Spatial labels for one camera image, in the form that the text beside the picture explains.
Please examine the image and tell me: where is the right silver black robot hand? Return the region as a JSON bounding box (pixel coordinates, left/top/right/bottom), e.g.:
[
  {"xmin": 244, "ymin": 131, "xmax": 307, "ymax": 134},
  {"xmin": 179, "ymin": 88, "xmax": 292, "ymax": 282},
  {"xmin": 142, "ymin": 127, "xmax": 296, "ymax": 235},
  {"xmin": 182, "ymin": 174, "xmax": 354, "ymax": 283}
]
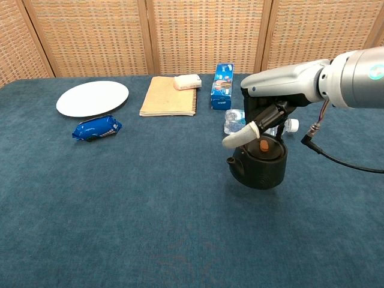
[{"xmin": 222, "ymin": 59, "xmax": 331, "ymax": 149}]

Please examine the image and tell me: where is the black teapot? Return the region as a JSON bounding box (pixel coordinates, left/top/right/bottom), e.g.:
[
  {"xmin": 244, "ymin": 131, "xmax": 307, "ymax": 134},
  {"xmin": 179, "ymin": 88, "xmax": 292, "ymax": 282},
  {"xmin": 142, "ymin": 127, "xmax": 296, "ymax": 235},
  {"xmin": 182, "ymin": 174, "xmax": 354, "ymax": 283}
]
[{"xmin": 225, "ymin": 124, "xmax": 289, "ymax": 190}]

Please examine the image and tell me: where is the blue cookie box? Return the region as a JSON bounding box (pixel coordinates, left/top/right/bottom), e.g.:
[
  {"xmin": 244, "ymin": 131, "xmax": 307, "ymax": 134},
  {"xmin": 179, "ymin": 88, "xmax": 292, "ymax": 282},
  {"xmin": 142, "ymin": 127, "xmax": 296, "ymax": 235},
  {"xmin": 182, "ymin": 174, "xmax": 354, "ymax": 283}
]
[{"xmin": 210, "ymin": 62, "xmax": 235, "ymax": 110}]

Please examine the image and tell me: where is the clear plastic water bottle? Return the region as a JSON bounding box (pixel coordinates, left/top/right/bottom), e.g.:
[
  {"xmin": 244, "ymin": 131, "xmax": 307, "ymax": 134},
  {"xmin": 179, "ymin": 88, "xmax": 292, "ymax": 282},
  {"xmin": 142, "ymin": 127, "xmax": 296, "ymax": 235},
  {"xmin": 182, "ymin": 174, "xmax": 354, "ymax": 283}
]
[{"xmin": 224, "ymin": 109, "xmax": 300, "ymax": 136}]

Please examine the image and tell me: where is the woven folding screen panel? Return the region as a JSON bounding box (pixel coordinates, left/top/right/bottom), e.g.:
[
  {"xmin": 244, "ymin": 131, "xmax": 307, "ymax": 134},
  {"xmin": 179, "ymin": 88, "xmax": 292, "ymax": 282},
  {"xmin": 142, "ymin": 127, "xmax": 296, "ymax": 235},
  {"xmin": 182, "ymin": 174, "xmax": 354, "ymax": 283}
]
[
  {"xmin": 22, "ymin": 0, "xmax": 155, "ymax": 79},
  {"xmin": 0, "ymin": 0, "xmax": 55, "ymax": 88},
  {"xmin": 260, "ymin": 0, "xmax": 384, "ymax": 73},
  {"xmin": 146, "ymin": 0, "xmax": 272, "ymax": 76}
]

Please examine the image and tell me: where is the brown spiral notebook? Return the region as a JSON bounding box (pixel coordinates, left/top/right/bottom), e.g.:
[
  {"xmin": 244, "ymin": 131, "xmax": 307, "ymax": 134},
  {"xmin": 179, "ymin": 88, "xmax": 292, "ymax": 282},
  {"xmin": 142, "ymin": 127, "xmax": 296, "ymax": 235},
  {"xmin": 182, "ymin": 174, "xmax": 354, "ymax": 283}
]
[{"xmin": 139, "ymin": 76, "xmax": 199, "ymax": 118}]

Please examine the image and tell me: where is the white round plate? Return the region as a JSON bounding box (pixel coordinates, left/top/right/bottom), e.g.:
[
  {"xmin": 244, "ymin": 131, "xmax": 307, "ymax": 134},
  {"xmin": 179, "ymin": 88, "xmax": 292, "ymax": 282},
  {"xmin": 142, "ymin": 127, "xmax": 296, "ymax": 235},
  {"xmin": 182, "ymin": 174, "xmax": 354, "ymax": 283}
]
[{"xmin": 56, "ymin": 80, "xmax": 130, "ymax": 118}]

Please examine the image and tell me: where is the blue snack packet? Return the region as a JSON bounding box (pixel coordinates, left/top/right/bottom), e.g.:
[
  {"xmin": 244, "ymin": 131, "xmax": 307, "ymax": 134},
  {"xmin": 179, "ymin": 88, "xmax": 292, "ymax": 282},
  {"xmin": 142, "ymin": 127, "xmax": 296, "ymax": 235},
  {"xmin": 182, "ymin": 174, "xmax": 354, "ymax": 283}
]
[{"xmin": 71, "ymin": 115, "xmax": 123, "ymax": 142}]

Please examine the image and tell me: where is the blue felt table mat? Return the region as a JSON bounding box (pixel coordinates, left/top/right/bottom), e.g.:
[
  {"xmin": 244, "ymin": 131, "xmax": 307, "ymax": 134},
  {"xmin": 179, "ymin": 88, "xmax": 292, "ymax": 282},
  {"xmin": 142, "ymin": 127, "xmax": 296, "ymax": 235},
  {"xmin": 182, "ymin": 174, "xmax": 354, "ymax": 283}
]
[{"xmin": 0, "ymin": 73, "xmax": 384, "ymax": 288}]

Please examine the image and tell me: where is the black wrist cable with plug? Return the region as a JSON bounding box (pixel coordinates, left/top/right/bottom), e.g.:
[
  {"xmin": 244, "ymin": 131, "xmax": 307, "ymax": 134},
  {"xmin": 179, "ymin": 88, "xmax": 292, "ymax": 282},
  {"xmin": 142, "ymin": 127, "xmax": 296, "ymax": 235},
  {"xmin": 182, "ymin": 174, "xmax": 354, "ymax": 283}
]
[{"xmin": 301, "ymin": 100, "xmax": 384, "ymax": 174}]

